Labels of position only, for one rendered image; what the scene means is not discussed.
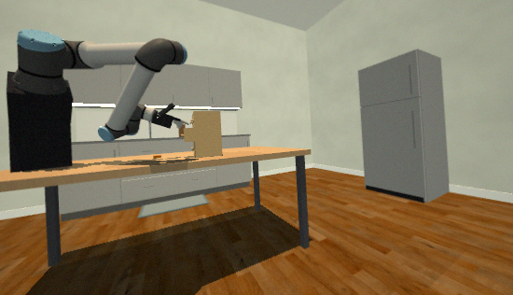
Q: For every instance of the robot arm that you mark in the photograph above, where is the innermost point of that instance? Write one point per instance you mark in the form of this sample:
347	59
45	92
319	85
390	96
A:
43	56

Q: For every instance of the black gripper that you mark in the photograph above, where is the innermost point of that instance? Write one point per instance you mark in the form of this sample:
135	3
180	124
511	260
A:
166	120

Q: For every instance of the tan chest of drawers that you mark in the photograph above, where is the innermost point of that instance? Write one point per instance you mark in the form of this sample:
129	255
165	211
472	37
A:
208	137

